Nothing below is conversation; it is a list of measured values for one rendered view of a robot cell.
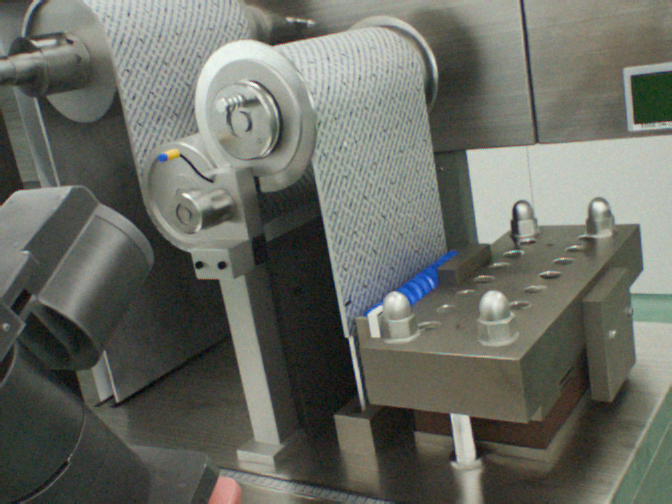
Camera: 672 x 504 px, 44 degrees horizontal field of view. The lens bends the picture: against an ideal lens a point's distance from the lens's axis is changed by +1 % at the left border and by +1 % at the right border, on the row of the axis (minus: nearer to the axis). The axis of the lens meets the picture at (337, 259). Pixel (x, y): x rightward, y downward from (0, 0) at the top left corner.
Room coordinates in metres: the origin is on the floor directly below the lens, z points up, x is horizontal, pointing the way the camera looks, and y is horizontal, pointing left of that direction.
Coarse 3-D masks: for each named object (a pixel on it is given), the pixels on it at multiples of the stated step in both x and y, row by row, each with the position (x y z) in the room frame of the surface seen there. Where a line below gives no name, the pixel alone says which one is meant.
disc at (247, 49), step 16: (224, 48) 0.83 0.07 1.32; (240, 48) 0.82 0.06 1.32; (256, 48) 0.81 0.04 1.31; (272, 48) 0.80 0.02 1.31; (208, 64) 0.85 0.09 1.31; (224, 64) 0.83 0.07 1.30; (272, 64) 0.80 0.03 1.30; (288, 64) 0.79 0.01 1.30; (208, 80) 0.85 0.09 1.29; (240, 80) 0.82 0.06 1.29; (288, 80) 0.79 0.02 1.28; (304, 80) 0.78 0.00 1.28; (304, 96) 0.78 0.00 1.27; (304, 112) 0.78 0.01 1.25; (208, 128) 0.86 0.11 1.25; (304, 128) 0.79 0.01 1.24; (208, 144) 0.86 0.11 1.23; (304, 144) 0.79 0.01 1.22; (224, 160) 0.85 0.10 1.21; (304, 160) 0.79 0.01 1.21; (272, 176) 0.82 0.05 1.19; (288, 176) 0.80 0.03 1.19
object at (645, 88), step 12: (636, 84) 0.92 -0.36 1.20; (648, 84) 0.92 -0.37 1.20; (660, 84) 0.91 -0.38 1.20; (636, 96) 0.92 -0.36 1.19; (648, 96) 0.92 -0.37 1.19; (660, 96) 0.91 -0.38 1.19; (636, 108) 0.92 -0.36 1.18; (648, 108) 0.92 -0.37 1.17; (660, 108) 0.91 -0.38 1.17; (636, 120) 0.92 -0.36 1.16; (648, 120) 0.92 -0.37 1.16; (660, 120) 0.91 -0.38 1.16
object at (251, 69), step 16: (240, 64) 0.82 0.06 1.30; (256, 64) 0.81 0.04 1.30; (224, 80) 0.83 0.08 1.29; (256, 80) 0.81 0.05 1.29; (272, 80) 0.80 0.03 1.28; (208, 96) 0.85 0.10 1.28; (288, 96) 0.79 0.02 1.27; (208, 112) 0.85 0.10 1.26; (288, 112) 0.79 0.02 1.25; (288, 128) 0.79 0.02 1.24; (288, 144) 0.79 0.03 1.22; (240, 160) 0.83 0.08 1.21; (256, 160) 0.82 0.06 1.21; (272, 160) 0.81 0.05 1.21; (288, 160) 0.80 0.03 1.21; (256, 176) 0.82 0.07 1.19
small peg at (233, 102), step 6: (234, 96) 0.79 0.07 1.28; (240, 96) 0.80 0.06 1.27; (216, 102) 0.78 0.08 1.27; (222, 102) 0.78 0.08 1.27; (228, 102) 0.78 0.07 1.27; (234, 102) 0.79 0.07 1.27; (240, 102) 0.79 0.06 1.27; (222, 108) 0.78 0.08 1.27; (228, 108) 0.78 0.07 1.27; (234, 108) 0.79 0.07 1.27; (240, 108) 0.80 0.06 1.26
